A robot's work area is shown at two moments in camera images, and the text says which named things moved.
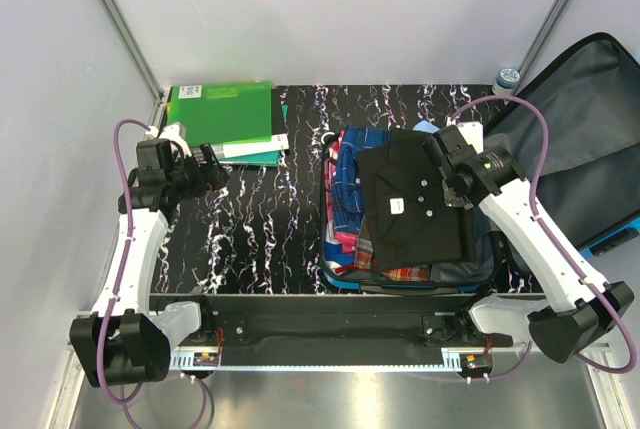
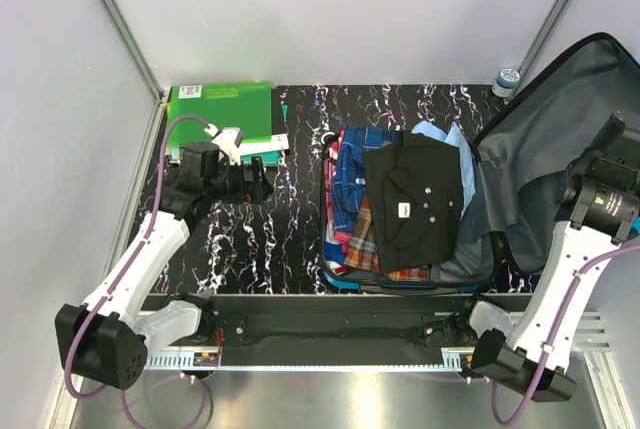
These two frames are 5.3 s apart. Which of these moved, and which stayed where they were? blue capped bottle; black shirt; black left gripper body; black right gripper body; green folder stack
Moved: black left gripper body; black shirt; black right gripper body
Stayed: blue capped bottle; green folder stack
